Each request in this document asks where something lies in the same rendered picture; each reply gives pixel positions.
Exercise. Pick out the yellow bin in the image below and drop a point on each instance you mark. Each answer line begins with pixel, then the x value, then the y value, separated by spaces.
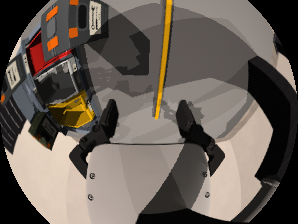
pixel 74 114

